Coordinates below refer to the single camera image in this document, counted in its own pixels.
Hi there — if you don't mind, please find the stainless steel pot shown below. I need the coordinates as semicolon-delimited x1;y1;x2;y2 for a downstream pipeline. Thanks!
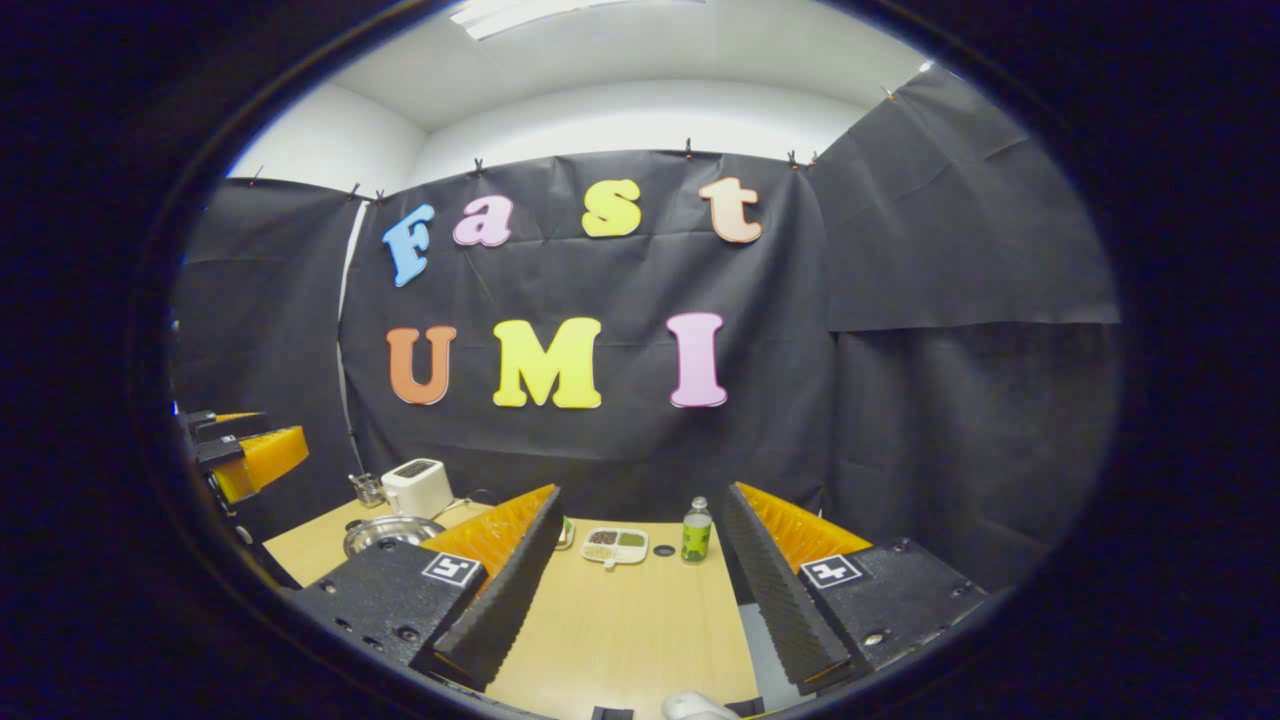
343;514;448;558

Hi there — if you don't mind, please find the white divided grain tray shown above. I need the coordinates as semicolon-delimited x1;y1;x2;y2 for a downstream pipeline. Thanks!
581;527;650;569

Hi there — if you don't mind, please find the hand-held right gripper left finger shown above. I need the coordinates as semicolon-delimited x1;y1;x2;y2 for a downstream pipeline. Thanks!
290;484;566;693

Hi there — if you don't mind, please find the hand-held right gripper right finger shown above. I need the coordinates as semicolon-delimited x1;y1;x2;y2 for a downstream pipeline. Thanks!
722;482;989;698

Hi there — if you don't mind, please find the black backdrop cloth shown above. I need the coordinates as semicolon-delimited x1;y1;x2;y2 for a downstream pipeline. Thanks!
170;65;1121;591

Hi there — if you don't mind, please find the white toaster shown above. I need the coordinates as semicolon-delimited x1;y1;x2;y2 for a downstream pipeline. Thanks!
381;458;456;519

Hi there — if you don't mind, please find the green label drink bottle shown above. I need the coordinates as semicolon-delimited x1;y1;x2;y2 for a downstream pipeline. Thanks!
681;496;714;566

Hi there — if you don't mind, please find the white rounded object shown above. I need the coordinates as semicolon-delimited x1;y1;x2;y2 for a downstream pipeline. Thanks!
661;691;741;720

